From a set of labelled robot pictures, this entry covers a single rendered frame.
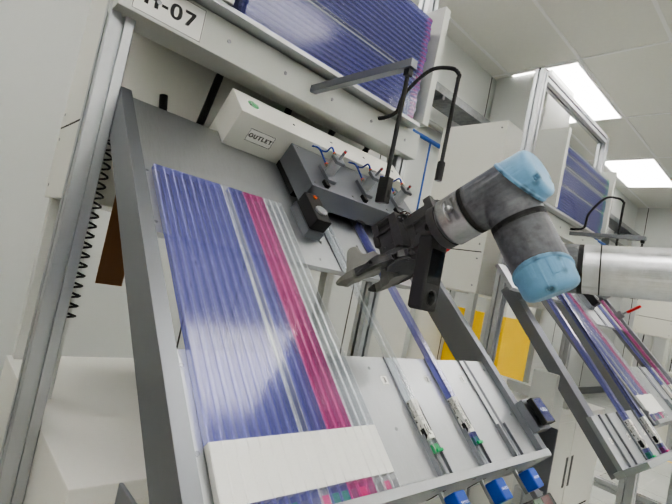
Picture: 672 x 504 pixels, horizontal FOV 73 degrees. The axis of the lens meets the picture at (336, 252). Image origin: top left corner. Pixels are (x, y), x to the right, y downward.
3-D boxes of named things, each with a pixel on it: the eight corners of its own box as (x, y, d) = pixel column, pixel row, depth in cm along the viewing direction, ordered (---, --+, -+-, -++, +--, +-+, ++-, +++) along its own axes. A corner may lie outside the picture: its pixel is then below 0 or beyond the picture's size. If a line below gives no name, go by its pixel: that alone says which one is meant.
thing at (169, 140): (424, 305, 106) (439, 291, 103) (137, 254, 62) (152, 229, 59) (368, 208, 125) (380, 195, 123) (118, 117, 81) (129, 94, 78)
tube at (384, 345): (437, 454, 64) (442, 451, 64) (431, 455, 63) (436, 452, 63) (318, 210, 94) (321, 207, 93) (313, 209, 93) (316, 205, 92)
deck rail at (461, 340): (525, 470, 85) (552, 455, 82) (520, 471, 84) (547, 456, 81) (372, 211, 126) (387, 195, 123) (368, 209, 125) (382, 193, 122)
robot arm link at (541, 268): (587, 287, 63) (551, 218, 67) (584, 279, 54) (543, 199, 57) (531, 308, 66) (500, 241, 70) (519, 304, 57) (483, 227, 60)
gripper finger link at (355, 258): (332, 260, 81) (378, 241, 78) (338, 290, 78) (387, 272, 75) (323, 254, 78) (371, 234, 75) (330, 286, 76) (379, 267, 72)
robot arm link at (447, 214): (492, 237, 68) (462, 225, 62) (466, 251, 70) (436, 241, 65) (475, 196, 71) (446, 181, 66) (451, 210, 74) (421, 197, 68)
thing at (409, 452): (527, 459, 83) (541, 451, 82) (191, 553, 39) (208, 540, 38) (472, 367, 94) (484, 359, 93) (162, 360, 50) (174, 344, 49)
